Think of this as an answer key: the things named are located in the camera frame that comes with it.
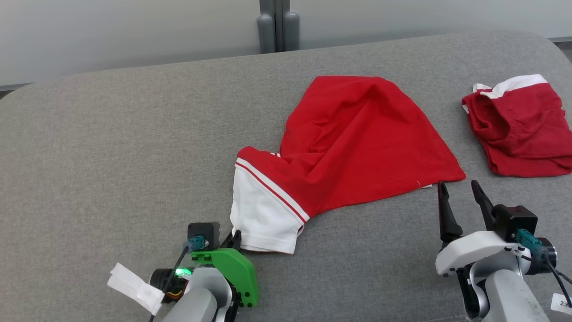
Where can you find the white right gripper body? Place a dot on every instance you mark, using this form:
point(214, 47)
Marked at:
point(473, 250)

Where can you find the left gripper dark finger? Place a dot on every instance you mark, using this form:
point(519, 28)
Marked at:
point(237, 240)
point(227, 244)

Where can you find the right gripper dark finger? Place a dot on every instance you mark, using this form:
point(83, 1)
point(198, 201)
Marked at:
point(447, 219)
point(485, 205)

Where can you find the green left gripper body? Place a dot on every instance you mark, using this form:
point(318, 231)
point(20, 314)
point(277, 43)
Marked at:
point(237, 268)

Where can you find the red shorts white waistband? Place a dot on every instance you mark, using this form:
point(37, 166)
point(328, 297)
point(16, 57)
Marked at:
point(523, 129)

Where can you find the red white numbered jersey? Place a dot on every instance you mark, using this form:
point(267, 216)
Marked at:
point(357, 143)

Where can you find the black cylindrical left gripper motor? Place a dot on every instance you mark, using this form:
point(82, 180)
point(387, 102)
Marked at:
point(161, 279)

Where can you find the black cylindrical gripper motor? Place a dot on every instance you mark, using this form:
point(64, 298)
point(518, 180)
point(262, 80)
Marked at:
point(161, 279)
point(550, 250)

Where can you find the black cylindrical right gripper motor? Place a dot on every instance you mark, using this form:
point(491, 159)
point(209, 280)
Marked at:
point(550, 250)

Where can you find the grey pillar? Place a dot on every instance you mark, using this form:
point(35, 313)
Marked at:
point(279, 27)

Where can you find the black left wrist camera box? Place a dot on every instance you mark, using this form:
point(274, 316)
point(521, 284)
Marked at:
point(208, 230)

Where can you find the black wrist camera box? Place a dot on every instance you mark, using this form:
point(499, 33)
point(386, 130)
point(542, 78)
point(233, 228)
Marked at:
point(518, 221)
point(208, 230)

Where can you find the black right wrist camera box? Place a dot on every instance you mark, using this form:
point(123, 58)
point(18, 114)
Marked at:
point(518, 221)

